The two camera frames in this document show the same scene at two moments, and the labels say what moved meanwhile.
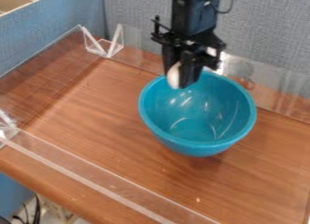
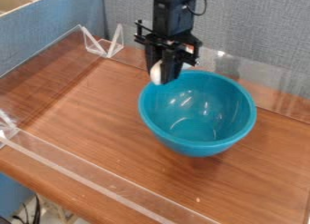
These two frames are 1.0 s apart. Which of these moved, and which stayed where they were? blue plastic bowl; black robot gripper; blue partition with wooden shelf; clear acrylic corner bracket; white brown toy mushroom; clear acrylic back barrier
Moved: black robot gripper; white brown toy mushroom
Stayed: blue plastic bowl; clear acrylic back barrier; clear acrylic corner bracket; blue partition with wooden shelf
